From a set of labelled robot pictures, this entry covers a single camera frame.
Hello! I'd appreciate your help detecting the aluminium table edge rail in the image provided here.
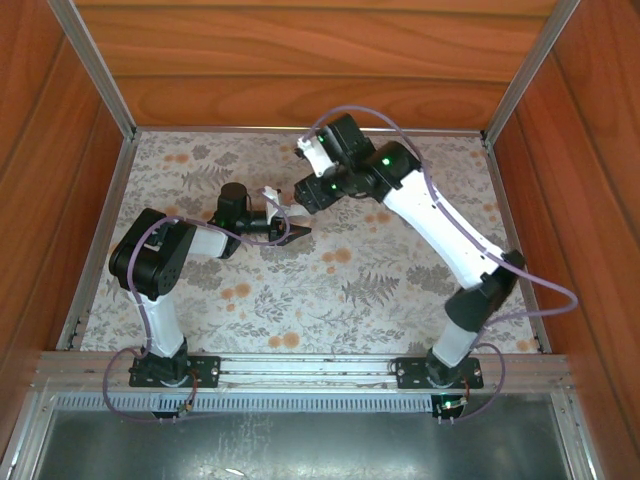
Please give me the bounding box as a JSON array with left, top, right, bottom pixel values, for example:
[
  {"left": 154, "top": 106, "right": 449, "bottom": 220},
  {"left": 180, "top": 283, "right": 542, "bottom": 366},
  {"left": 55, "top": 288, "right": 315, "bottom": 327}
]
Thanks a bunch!
[
  {"left": 57, "top": 137, "right": 139, "bottom": 351},
  {"left": 134, "top": 125, "right": 486, "bottom": 137},
  {"left": 482, "top": 139, "right": 551, "bottom": 354}
]

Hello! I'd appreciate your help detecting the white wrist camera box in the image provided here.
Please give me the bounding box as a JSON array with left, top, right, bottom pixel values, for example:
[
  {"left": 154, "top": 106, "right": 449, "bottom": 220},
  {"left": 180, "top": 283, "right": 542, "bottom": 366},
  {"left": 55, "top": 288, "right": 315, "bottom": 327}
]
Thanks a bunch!
[
  {"left": 259, "top": 185, "right": 294, "bottom": 224},
  {"left": 295, "top": 135, "right": 335, "bottom": 177}
]

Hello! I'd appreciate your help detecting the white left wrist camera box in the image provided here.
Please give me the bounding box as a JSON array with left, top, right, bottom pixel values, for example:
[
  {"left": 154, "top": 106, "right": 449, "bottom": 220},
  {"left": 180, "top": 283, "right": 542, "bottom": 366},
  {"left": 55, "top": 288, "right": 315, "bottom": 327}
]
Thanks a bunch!
[{"left": 259, "top": 185, "right": 294, "bottom": 224}]

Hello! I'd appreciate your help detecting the aluminium frame post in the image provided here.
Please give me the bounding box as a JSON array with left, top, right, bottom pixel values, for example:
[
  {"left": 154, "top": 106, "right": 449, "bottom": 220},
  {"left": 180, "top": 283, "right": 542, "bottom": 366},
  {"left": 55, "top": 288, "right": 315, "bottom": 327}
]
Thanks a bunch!
[
  {"left": 482, "top": 0, "right": 584, "bottom": 146},
  {"left": 47, "top": 0, "right": 139, "bottom": 144}
]

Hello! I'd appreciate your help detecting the floral tablecloth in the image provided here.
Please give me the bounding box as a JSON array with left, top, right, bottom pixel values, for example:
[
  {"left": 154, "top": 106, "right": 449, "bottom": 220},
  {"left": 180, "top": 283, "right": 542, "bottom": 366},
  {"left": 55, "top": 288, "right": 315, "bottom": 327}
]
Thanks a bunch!
[{"left": 79, "top": 130, "right": 539, "bottom": 354}]

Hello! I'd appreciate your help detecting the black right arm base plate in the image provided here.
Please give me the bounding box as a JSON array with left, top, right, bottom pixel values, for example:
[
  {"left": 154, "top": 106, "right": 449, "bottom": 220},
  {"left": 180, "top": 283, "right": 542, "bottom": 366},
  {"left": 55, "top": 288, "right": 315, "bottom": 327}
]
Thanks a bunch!
[{"left": 394, "top": 355, "right": 485, "bottom": 391}]

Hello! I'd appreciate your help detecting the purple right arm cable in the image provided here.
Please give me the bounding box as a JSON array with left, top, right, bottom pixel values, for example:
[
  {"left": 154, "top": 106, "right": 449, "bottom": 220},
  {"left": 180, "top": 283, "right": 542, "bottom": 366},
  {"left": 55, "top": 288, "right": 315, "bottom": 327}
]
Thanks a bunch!
[{"left": 302, "top": 104, "right": 580, "bottom": 425}]

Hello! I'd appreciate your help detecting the grey slotted cable duct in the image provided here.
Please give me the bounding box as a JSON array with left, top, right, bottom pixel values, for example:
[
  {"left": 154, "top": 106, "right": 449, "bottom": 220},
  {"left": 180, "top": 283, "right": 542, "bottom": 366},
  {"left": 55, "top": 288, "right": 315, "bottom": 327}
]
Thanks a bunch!
[{"left": 52, "top": 392, "right": 556, "bottom": 414}]

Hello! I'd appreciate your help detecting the aluminium frame bar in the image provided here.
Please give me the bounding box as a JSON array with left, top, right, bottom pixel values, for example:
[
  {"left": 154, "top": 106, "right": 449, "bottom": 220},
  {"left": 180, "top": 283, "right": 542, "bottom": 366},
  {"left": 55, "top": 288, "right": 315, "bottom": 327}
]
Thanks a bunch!
[
  {"left": 549, "top": 392, "right": 609, "bottom": 480},
  {"left": 0, "top": 392, "right": 56, "bottom": 480}
]

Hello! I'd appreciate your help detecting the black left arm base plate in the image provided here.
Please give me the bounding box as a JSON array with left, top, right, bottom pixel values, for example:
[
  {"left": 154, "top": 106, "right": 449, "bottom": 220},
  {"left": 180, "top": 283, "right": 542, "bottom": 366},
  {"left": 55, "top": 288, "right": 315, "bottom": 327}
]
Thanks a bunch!
[{"left": 128, "top": 353, "right": 222, "bottom": 390}]

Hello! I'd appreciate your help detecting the galvanised metal sheet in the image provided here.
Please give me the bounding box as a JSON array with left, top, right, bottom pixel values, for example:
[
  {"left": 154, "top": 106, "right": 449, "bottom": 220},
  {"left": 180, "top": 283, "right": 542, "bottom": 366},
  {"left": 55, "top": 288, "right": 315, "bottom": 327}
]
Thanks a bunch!
[{"left": 29, "top": 409, "right": 576, "bottom": 480}]

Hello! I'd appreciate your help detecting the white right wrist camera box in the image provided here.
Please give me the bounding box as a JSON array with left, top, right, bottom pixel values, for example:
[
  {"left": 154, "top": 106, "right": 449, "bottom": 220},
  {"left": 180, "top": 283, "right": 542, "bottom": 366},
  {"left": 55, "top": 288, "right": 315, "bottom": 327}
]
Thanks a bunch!
[{"left": 295, "top": 135, "right": 335, "bottom": 177}]

